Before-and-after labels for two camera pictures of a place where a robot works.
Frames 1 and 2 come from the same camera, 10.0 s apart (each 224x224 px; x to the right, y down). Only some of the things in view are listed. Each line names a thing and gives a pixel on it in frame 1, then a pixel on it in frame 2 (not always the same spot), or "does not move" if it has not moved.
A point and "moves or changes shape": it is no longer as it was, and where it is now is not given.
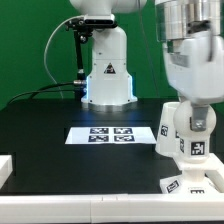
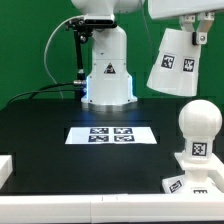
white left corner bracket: [6, 168] does not move
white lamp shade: [168, 142] moves or changes shape
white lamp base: [194, 180] does not move
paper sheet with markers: [108, 135] does not move
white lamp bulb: [193, 145] moves or changes shape
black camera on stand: [83, 26] does not move
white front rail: [112, 208] does not move
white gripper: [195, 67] to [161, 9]
